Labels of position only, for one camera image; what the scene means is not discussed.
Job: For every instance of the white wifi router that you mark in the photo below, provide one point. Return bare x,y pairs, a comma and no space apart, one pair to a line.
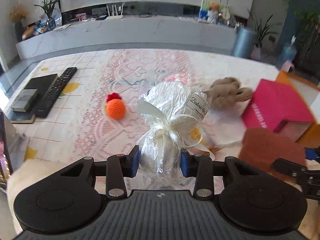
115,11

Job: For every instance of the grey metal trash bin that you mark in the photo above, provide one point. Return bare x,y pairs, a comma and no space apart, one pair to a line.
244,42

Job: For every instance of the dried yellow flowers vase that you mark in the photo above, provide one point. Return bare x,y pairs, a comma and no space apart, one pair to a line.
16,15

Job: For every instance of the teddy bear on console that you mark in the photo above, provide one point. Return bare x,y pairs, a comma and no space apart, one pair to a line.
213,12

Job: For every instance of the orange crochet ball toy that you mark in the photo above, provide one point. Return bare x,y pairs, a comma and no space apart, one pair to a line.
115,107

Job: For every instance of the yellow snack packet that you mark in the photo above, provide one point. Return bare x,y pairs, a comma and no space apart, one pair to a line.
205,143

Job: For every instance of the pink lidded box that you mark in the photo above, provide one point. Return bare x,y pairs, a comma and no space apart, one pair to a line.
278,108

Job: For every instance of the black tv remote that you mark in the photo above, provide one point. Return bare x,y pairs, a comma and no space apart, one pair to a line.
49,99

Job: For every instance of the blue water jug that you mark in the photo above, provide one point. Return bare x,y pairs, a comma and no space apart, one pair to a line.
287,54

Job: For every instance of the pink small heater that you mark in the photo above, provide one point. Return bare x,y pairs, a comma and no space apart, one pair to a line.
287,66

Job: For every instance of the pink lace tablecloth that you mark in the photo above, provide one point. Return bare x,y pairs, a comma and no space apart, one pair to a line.
230,200

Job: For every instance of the cellophane white gift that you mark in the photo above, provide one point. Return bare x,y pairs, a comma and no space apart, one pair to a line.
171,110

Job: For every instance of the green plant in vase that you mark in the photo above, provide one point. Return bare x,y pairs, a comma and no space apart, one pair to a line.
48,6

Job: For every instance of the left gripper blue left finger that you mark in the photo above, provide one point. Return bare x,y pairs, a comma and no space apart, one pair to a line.
118,167

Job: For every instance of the brown plush toy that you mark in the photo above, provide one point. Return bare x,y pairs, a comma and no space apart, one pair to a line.
226,93

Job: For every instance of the black tablet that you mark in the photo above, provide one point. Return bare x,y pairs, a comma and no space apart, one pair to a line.
42,84

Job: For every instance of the small grey box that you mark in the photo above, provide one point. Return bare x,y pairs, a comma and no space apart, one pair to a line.
24,100

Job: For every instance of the potted floor plant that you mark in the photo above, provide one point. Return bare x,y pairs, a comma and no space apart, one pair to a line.
262,30

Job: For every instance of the green picture board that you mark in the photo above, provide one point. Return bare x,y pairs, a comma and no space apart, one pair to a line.
224,13

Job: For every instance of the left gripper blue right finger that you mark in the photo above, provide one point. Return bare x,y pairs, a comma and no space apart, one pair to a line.
200,168

